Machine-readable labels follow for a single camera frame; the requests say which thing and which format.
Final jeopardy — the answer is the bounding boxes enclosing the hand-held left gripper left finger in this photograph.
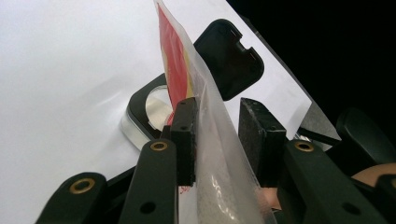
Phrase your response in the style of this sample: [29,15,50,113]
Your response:
[161,96,199,188]

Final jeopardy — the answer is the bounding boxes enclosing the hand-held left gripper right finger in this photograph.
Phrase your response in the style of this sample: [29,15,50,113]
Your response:
[237,97,288,189]

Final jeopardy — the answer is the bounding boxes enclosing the clear red-printed plastic bag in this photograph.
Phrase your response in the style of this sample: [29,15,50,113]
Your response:
[153,0,278,224]

